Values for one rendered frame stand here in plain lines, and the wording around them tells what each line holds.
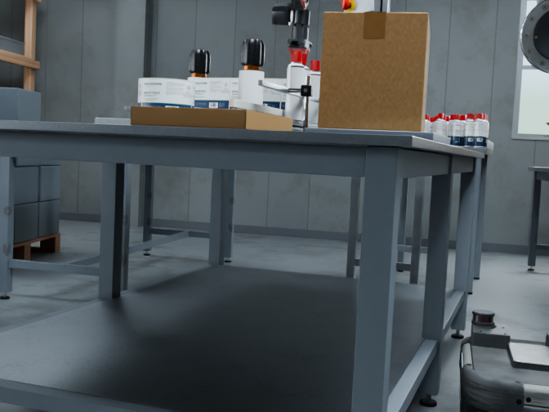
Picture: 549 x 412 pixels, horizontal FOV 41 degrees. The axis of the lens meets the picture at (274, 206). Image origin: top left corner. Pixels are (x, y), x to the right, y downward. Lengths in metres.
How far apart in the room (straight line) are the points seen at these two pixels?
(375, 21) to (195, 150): 0.53
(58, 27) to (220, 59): 1.76
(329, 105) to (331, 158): 0.34
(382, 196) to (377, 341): 0.27
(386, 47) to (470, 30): 5.25
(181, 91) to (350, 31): 0.99
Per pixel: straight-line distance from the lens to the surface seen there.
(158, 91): 2.61
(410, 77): 1.74
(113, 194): 2.77
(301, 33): 2.58
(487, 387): 2.00
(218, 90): 2.89
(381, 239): 1.40
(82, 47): 7.87
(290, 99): 2.16
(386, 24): 1.76
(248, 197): 7.15
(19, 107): 4.91
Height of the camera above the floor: 0.79
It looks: 4 degrees down
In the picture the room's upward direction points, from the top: 3 degrees clockwise
